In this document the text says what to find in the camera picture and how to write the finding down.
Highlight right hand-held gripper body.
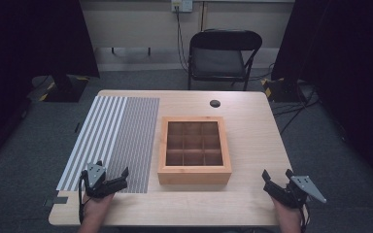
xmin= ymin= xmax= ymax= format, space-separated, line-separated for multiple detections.
xmin=263 ymin=175 xmax=327 ymax=209

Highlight black floor cables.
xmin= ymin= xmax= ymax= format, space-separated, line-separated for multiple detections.
xmin=271 ymin=82 xmax=322 ymax=136

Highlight black wall outlet cable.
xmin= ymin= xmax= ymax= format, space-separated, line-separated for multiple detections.
xmin=174 ymin=5 xmax=190 ymax=74

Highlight white wall outlet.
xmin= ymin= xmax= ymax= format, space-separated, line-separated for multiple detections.
xmin=170 ymin=0 xmax=194 ymax=14

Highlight black curtain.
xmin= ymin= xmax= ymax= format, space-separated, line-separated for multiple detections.
xmin=270 ymin=0 xmax=373 ymax=195
xmin=0 ymin=0 xmax=100 ymax=167

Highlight right hand-held gripper cable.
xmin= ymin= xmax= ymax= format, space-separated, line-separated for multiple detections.
xmin=298 ymin=201 xmax=312 ymax=233

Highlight grey white striped mat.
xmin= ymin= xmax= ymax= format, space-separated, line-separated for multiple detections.
xmin=55 ymin=95 xmax=161 ymax=195

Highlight person's left hand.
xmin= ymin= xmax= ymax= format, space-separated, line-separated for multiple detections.
xmin=83 ymin=191 xmax=116 ymax=216

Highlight black folding chair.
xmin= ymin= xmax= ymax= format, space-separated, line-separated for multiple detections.
xmin=186 ymin=28 xmax=263 ymax=92

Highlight left hand-held gripper cable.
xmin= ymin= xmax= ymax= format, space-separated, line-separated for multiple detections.
xmin=78 ymin=170 xmax=90 ymax=225

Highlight hand-held gripper cable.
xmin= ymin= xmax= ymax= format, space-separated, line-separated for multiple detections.
xmin=298 ymin=201 xmax=312 ymax=233
xmin=78 ymin=170 xmax=90 ymax=225

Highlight wooden compartment box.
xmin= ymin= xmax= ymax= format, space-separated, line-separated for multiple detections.
xmin=156 ymin=116 xmax=233 ymax=185

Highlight black stand base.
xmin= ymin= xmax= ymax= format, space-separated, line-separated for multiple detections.
xmin=260 ymin=77 xmax=309 ymax=104
xmin=27 ymin=74 xmax=90 ymax=104

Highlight black tape patch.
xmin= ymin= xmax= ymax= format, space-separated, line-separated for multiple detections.
xmin=43 ymin=189 xmax=69 ymax=209

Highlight person's right hand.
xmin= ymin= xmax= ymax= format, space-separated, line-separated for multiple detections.
xmin=271 ymin=197 xmax=303 ymax=222

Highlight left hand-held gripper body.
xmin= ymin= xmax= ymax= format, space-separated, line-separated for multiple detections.
xmin=81 ymin=162 xmax=129 ymax=199

